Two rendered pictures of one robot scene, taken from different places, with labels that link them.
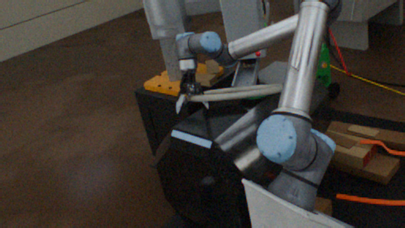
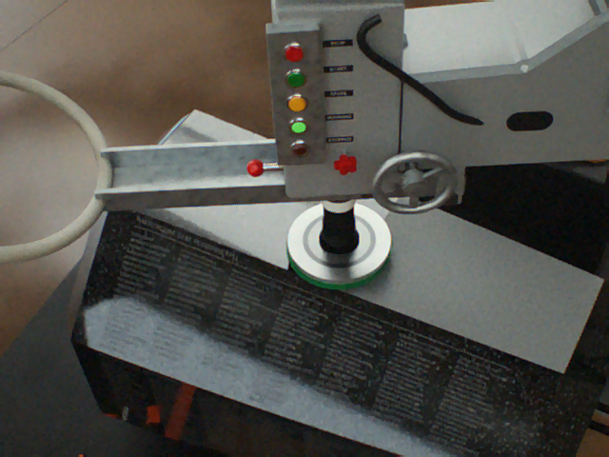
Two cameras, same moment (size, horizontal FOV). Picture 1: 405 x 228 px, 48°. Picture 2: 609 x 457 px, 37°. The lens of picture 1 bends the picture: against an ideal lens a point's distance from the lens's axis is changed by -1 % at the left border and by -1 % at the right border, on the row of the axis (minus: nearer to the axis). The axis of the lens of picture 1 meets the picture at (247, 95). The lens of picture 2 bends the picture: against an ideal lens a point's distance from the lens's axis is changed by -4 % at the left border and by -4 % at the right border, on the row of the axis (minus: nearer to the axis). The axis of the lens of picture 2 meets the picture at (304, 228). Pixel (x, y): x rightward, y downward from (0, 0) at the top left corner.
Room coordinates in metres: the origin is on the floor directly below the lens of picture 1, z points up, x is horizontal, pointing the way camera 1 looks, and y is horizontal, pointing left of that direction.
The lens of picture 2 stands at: (2.39, -1.28, 2.39)
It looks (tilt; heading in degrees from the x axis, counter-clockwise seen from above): 49 degrees down; 80
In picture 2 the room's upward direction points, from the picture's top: 3 degrees counter-clockwise
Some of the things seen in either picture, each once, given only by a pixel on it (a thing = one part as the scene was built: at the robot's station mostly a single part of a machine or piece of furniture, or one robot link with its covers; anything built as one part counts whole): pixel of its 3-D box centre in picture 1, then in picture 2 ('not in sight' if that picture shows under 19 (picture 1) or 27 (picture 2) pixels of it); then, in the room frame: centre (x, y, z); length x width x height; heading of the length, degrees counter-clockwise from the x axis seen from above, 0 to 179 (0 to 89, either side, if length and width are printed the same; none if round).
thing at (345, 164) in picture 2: not in sight; (344, 159); (2.65, -0.18, 1.26); 0.04 x 0.04 x 0.04; 80
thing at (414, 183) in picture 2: not in sight; (411, 168); (2.77, -0.19, 1.22); 0.15 x 0.10 x 0.15; 170
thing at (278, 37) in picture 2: (261, 17); (297, 97); (2.58, -0.16, 1.40); 0.08 x 0.03 x 0.28; 170
